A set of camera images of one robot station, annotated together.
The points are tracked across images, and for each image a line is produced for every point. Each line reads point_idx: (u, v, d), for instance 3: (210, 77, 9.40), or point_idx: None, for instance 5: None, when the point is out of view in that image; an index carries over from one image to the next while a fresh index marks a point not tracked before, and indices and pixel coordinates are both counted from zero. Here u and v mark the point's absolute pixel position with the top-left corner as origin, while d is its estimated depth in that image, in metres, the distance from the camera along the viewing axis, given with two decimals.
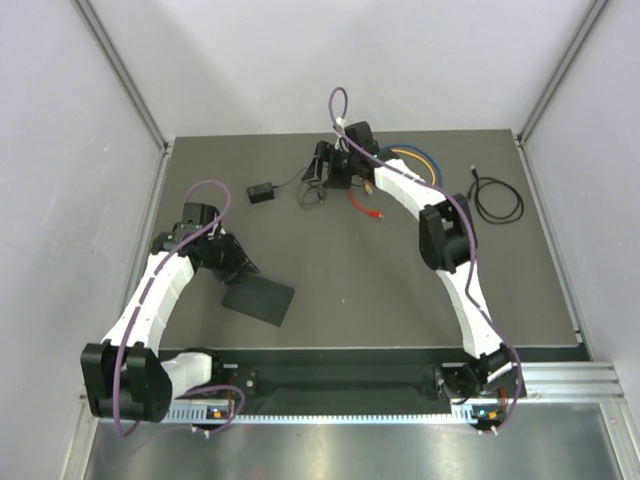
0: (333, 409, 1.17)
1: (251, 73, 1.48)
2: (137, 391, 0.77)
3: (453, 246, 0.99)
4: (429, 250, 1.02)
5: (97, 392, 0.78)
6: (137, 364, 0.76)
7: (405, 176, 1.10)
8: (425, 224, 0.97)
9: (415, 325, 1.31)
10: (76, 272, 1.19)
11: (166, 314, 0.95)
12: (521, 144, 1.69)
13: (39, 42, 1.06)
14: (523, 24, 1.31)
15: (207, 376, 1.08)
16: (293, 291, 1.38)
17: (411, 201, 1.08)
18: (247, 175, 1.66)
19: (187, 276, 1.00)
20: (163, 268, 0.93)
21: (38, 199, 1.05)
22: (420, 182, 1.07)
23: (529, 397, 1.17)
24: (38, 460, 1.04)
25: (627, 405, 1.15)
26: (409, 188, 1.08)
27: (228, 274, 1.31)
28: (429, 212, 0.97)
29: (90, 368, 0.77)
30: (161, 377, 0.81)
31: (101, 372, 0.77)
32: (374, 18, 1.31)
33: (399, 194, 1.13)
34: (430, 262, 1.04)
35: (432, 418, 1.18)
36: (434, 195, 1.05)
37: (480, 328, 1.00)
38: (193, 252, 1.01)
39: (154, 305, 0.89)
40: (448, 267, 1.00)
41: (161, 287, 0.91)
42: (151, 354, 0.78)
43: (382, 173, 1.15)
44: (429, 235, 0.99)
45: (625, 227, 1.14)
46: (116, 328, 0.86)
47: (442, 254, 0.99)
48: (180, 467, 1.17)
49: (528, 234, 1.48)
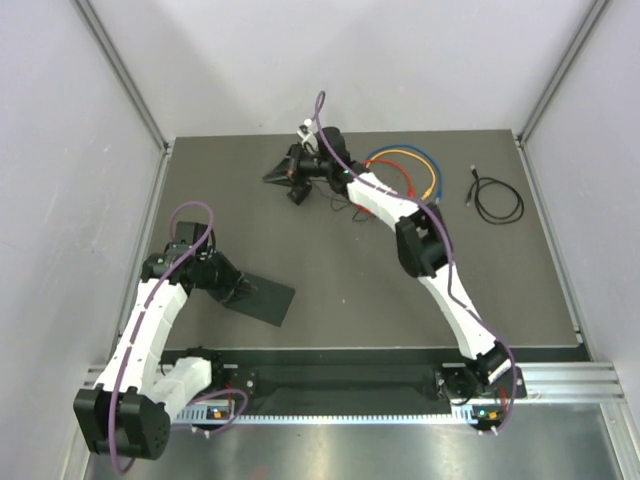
0: (333, 409, 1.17)
1: (252, 73, 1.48)
2: (134, 434, 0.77)
3: (431, 252, 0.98)
4: (408, 259, 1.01)
5: (93, 434, 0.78)
6: (131, 410, 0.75)
7: (375, 187, 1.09)
8: (402, 234, 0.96)
9: (413, 324, 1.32)
10: (76, 273, 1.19)
11: (160, 345, 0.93)
12: (521, 144, 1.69)
13: (39, 42, 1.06)
14: (524, 24, 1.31)
15: (208, 379, 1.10)
16: (293, 291, 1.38)
17: (385, 213, 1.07)
18: (247, 175, 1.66)
19: (179, 301, 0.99)
20: (153, 299, 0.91)
21: (37, 199, 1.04)
22: (392, 192, 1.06)
23: (529, 397, 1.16)
24: (38, 461, 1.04)
25: (628, 405, 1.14)
26: (381, 201, 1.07)
27: (226, 293, 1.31)
28: (405, 223, 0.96)
29: (84, 413, 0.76)
30: (158, 416, 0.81)
31: (94, 415, 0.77)
32: (374, 19, 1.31)
33: (372, 206, 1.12)
34: (411, 271, 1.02)
35: (432, 418, 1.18)
36: (407, 203, 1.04)
37: (471, 327, 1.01)
38: (185, 277, 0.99)
39: (146, 343, 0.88)
40: (428, 273, 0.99)
41: (152, 321, 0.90)
42: (145, 399, 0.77)
43: (355, 187, 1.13)
44: (406, 246, 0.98)
45: (625, 227, 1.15)
46: (108, 370, 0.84)
47: (422, 262, 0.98)
48: (181, 467, 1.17)
49: (528, 235, 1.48)
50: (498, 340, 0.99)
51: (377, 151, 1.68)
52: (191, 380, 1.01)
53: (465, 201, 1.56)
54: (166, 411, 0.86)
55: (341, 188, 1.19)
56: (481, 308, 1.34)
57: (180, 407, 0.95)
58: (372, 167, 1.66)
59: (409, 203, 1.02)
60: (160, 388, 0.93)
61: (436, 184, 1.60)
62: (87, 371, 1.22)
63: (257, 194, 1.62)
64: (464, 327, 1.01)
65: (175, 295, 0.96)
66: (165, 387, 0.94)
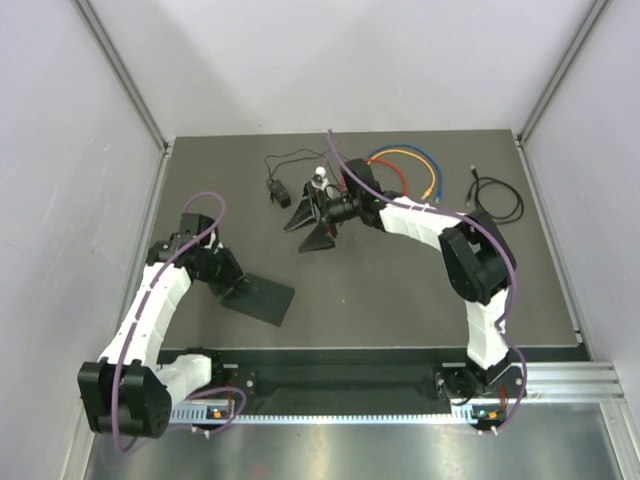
0: (333, 409, 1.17)
1: (253, 73, 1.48)
2: (137, 409, 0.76)
3: (490, 271, 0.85)
4: (462, 279, 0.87)
5: (95, 410, 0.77)
6: (135, 382, 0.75)
7: (410, 207, 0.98)
8: (452, 250, 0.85)
9: (413, 324, 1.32)
10: (76, 272, 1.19)
11: (163, 326, 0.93)
12: (521, 144, 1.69)
13: (39, 43, 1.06)
14: (524, 24, 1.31)
15: (208, 377, 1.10)
16: (293, 291, 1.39)
17: (428, 234, 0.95)
18: (247, 175, 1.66)
19: (183, 286, 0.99)
20: (158, 281, 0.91)
21: (37, 199, 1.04)
22: (430, 208, 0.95)
23: (529, 397, 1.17)
24: (38, 460, 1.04)
25: (627, 405, 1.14)
26: (421, 220, 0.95)
27: (226, 288, 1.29)
28: (452, 237, 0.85)
29: (88, 386, 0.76)
30: (161, 394, 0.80)
31: (98, 389, 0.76)
32: (375, 19, 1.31)
33: (412, 229, 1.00)
34: (463, 293, 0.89)
35: (432, 418, 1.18)
36: (448, 218, 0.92)
37: (495, 345, 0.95)
38: (190, 261, 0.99)
39: (152, 320, 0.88)
40: (482, 296, 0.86)
41: (157, 300, 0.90)
42: (148, 372, 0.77)
43: (389, 212, 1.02)
44: (460, 263, 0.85)
45: (624, 227, 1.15)
46: (113, 345, 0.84)
47: (480, 283, 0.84)
48: (181, 467, 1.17)
49: (527, 234, 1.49)
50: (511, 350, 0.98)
51: (378, 151, 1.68)
52: (192, 374, 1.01)
53: (465, 201, 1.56)
54: (167, 391, 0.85)
55: (373, 218, 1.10)
56: None
57: (180, 398, 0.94)
58: (372, 167, 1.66)
59: (452, 216, 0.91)
60: (161, 376, 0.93)
61: (436, 183, 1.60)
62: None
63: (256, 193, 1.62)
64: (487, 344, 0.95)
65: (178, 279, 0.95)
66: (167, 375, 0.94)
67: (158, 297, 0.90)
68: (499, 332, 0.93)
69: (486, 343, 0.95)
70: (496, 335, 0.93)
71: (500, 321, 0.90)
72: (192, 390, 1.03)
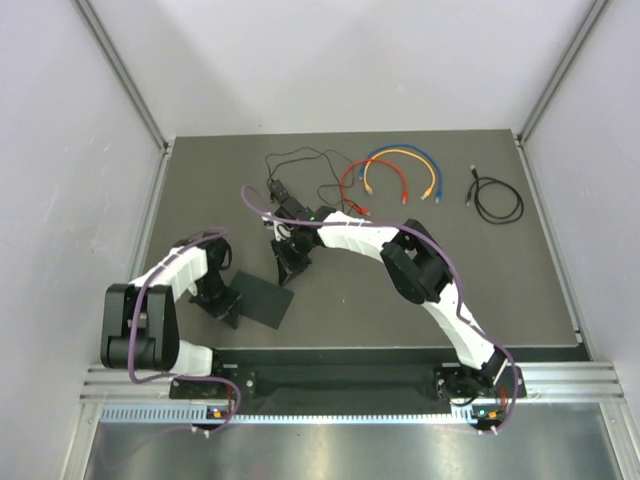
0: (334, 410, 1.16)
1: (252, 74, 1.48)
2: (152, 333, 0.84)
3: (431, 274, 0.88)
4: (407, 287, 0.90)
5: (112, 333, 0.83)
6: (157, 303, 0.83)
7: (347, 223, 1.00)
8: (391, 261, 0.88)
9: (412, 325, 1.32)
10: (76, 272, 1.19)
11: (180, 288, 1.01)
12: (521, 144, 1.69)
13: (39, 42, 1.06)
14: (524, 24, 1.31)
15: (208, 368, 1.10)
16: (292, 295, 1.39)
17: (367, 247, 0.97)
18: (247, 175, 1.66)
19: (203, 267, 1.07)
20: (188, 248, 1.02)
21: (38, 199, 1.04)
22: (366, 222, 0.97)
23: (529, 397, 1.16)
24: (39, 461, 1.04)
25: (628, 405, 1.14)
26: (359, 236, 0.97)
27: (224, 307, 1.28)
28: (389, 250, 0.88)
29: (112, 306, 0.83)
30: (173, 331, 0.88)
31: (121, 310, 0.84)
32: (375, 19, 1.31)
33: (352, 243, 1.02)
34: (412, 299, 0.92)
35: (432, 418, 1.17)
36: (385, 229, 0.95)
37: (476, 341, 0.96)
38: (209, 258, 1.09)
39: (177, 268, 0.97)
40: (431, 297, 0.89)
41: (185, 258, 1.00)
42: (169, 294, 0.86)
43: (327, 231, 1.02)
44: (400, 272, 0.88)
45: (625, 227, 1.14)
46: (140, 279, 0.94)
47: (423, 287, 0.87)
48: (182, 466, 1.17)
49: (527, 235, 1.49)
50: (497, 346, 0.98)
51: (377, 151, 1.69)
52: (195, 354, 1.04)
53: (465, 201, 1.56)
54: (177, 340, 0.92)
55: (313, 237, 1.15)
56: (503, 310, 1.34)
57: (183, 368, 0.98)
58: (372, 167, 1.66)
59: (387, 228, 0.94)
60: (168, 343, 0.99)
61: (436, 184, 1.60)
62: (86, 371, 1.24)
63: (253, 200, 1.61)
64: (468, 342, 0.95)
65: (201, 255, 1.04)
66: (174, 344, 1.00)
67: (185, 256, 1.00)
68: (470, 325, 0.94)
69: (466, 342, 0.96)
70: (468, 329, 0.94)
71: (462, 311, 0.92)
72: (193, 374, 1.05)
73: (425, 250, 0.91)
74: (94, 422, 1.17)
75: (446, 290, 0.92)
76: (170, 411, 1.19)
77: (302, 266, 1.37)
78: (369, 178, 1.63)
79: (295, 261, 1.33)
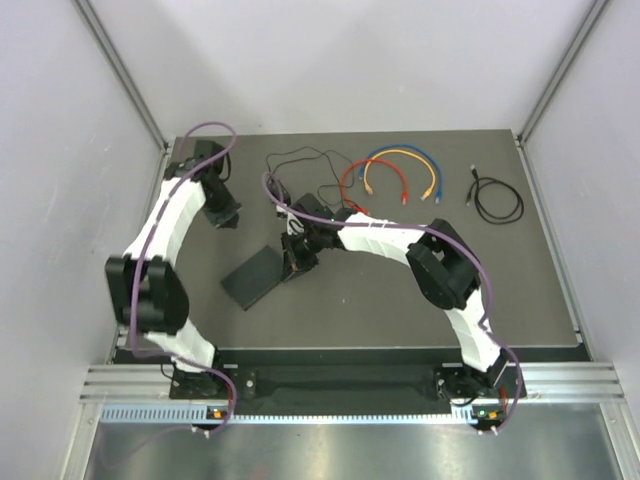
0: (333, 410, 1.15)
1: (252, 73, 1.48)
2: (157, 303, 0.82)
3: (459, 274, 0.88)
4: (433, 290, 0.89)
5: (120, 302, 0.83)
6: (156, 273, 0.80)
7: (370, 224, 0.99)
8: (419, 263, 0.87)
9: (412, 325, 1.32)
10: (76, 272, 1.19)
11: (178, 238, 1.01)
12: (521, 144, 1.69)
13: (39, 42, 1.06)
14: (523, 24, 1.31)
15: (210, 361, 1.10)
16: (244, 306, 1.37)
17: (390, 249, 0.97)
18: (247, 174, 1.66)
19: (198, 201, 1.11)
20: (175, 193, 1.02)
21: (37, 199, 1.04)
22: (390, 222, 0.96)
23: (529, 397, 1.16)
24: (39, 461, 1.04)
25: (628, 405, 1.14)
26: (382, 237, 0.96)
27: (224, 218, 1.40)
28: (416, 250, 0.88)
29: (113, 278, 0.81)
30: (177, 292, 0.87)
31: (124, 282, 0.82)
32: (374, 19, 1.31)
33: (374, 245, 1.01)
34: (438, 303, 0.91)
35: (432, 418, 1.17)
36: (410, 231, 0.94)
37: (488, 347, 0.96)
38: (205, 182, 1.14)
39: (172, 222, 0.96)
40: (458, 302, 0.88)
41: (175, 209, 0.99)
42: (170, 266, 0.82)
43: (349, 231, 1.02)
44: (429, 274, 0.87)
45: (625, 227, 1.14)
46: (135, 242, 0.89)
47: (453, 290, 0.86)
48: (182, 466, 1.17)
49: (527, 235, 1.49)
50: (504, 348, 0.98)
51: (378, 151, 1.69)
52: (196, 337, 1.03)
53: (465, 201, 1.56)
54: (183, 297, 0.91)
55: (333, 238, 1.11)
56: (503, 310, 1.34)
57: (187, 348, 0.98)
58: (372, 167, 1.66)
59: (412, 229, 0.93)
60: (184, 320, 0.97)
61: (436, 184, 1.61)
62: (87, 371, 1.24)
63: (264, 200, 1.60)
64: (482, 348, 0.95)
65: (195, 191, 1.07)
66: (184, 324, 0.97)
67: (177, 207, 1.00)
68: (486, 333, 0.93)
69: (481, 349, 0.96)
70: (484, 335, 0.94)
71: (483, 320, 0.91)
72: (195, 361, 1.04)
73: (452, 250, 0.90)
74: (94, 422, 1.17)
75: (472, 296, 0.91)
76: (170, 411, 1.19)
77: (309, 264, 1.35)
78: (369, 178, 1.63)
79: (303, 259, 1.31)
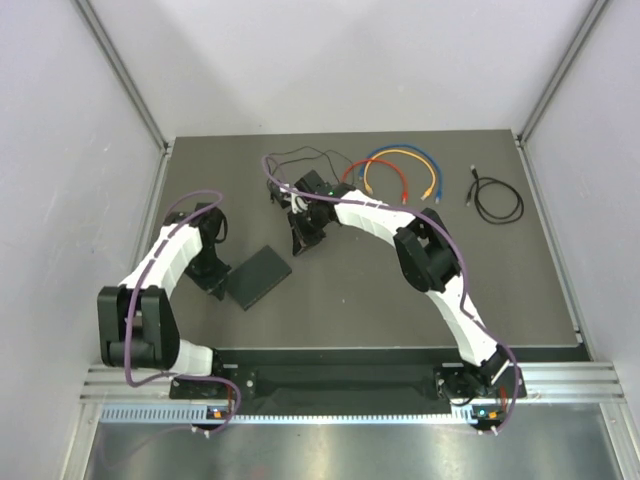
0: (333, 410, 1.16)
1: (252, 73, 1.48)
2: (149, 335, 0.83)
3: (439, 261, 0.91)
4: (412, 272, 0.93)
5: (109, 337, 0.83)
6: (150, 302, 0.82)
7: (365, 204, 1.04)
8: (403, 246, 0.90)
9: (412, 325, 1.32)
10: (76, 271, 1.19)
11: (175, 273, 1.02)
12: (521, 144, 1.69)
13: (39, 43, 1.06)
14: (523, 24, 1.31)
15: (208, 368, 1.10)
16: (245, 306, 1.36)
17: (382, 229, 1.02)
18: (247, 174, 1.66)
19: (195, 246, 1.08)
20: (176, 233, 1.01)
21: (37, 199, 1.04)
22: (384, 204, 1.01)
23: (529, 397, 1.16)
24: (38, 460, 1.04)
25: (627, 405, 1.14)
26: (374, 216, 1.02)
27: (213, 281, 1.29)
28: (402, 234, 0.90)
29: (107, 307, 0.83)
30: (169, 325, 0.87)
31: (116, 312, 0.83)
32: (374, 19, 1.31)
33: (365, 222, 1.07)
34: (416, 285, 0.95)
35: (432, 418, 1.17)
36: (401, 214, 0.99)
37: (478, 337, 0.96)
38: (203, 231, 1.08)
39: (168, 259, 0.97)
40: (436, 287, 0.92)
41: (174, 245, 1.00)
42: (164, 295, 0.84)
43: (343, 208, 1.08)
44: (411, 258, 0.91)
45: (624, 227, 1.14)
46: (131, 276, 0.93)
47: (430, 275, 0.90)
48: (182, 466, 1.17)
49: (527, 235, 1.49)
50: (501, 345, 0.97)
51: (378, 151, 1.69)
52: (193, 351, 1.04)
53: (465, 201, 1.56)
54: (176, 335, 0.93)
55: (329, 210, 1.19)
56: (503, 310, 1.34)
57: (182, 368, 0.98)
58: (372, 167, 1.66)
59: (403, 212, 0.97)
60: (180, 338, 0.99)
61: (436, 183, 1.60)
62: (87, 371, 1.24)
63: (264, 200, 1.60)
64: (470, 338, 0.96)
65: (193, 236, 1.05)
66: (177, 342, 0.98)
67: (176, 243, 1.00)
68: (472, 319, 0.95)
69: (468, 337, 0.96)
70: (472, 323, 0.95)
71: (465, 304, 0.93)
72: (192, 374, 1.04)
73: (436, 238, 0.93)
74: (94, 422, 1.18)
75: (452, 282, 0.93)
76: (170, 411, 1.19)
77: (316, 239, 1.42)
78: (369, 178, 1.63)
79: (310, 235, 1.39)
